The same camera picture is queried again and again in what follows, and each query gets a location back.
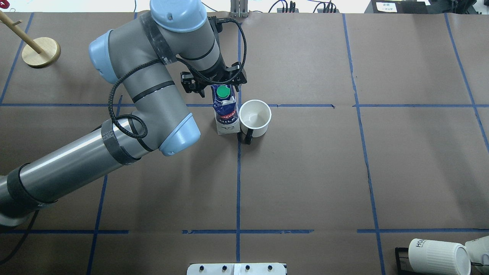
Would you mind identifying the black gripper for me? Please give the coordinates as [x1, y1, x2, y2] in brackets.
[180, 61, 247, 96]

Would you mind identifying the blue white milk carton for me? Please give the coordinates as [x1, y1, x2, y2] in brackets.
[211, 85, 240, 135]

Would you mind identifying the white smiley mug black handle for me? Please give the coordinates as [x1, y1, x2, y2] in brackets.
[237, 99, 272, 145]

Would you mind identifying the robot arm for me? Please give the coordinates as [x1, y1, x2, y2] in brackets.
[1, 0, 247, 233]

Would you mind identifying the black device with label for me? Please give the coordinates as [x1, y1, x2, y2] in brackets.
[364, 0, 446, 14]

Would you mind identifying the wooden mug tree stand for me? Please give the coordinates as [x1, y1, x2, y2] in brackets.
[0, 12, 61, 68]

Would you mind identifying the black mug rack tray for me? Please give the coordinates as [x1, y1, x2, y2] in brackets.
[395, 247, 416, 275]

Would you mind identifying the white ribbed mug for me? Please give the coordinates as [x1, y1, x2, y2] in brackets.
[408, 238, 471, 275]

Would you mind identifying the grey metal bracket post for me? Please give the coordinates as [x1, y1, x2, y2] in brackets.
[230, 0, 249, 18]

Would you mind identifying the black cable plugs cluster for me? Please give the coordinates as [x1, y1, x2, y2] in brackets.
[267, 0, 340, 14]

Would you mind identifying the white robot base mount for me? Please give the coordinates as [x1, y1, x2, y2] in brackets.
[186, 262, 288, 275]

